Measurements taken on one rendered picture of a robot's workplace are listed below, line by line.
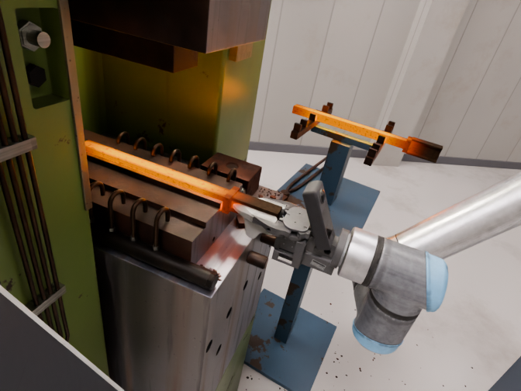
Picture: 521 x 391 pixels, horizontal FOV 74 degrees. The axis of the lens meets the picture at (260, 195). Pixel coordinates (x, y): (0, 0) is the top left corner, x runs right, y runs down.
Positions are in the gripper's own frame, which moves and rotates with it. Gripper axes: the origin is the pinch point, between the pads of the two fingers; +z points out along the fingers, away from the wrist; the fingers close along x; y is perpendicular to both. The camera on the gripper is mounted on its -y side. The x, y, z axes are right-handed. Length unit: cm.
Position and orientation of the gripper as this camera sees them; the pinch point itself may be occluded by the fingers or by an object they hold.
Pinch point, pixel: (242, 202)
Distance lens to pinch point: 64.7
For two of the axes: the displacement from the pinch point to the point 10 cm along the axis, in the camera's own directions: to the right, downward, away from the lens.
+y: -1.7, 8.3, 5.3
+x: 3.6, -4.5, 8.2
